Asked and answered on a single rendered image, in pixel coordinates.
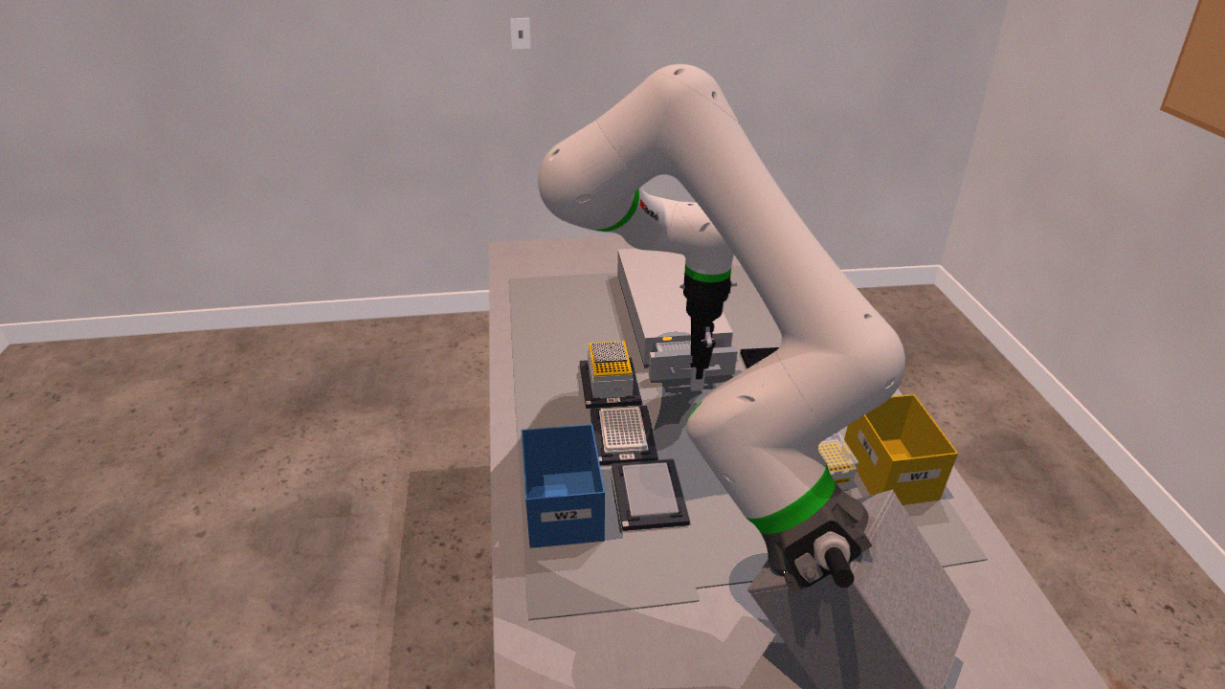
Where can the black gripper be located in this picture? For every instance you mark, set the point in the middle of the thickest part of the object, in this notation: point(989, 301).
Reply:
point(702, 344)

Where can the yellow open-top bin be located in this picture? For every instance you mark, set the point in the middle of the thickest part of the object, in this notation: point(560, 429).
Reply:
point(913, 439)

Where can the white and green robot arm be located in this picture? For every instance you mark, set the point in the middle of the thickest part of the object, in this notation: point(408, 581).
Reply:
point(839, 359)

